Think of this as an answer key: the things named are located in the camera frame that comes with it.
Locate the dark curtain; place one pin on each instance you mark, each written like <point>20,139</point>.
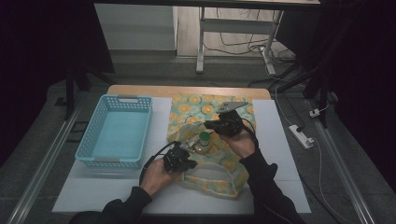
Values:
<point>367,77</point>
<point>31,62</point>

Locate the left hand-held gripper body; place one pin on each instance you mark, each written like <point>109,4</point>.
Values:
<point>176,158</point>

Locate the metal floor rail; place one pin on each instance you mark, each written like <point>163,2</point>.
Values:
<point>342,174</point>
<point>43,168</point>

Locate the small white adapter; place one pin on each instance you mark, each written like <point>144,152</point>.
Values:
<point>314,113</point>

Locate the white power strip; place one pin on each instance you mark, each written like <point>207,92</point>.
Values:
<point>300,136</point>

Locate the person's right hand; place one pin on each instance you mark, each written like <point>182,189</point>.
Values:
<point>241,144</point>

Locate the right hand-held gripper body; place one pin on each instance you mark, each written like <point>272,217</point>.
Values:
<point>232,123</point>

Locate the white table mat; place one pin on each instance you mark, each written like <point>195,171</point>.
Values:
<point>277,137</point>

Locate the white cabinet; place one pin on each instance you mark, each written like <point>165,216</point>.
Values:
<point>137,28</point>

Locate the white desk frame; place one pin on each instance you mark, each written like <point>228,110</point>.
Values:
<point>236,26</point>

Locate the person's left hand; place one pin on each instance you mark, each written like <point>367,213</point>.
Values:
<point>157,179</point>

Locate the blue plastic basket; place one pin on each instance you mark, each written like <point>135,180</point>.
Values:
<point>115,137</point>

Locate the small bottle with green cap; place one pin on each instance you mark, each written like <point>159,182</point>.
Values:
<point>204,141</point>

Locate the black stand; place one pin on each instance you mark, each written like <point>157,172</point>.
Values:
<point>70,93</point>
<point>323,93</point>

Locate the orange print cloth bag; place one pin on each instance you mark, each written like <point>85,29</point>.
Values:
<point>199,109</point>

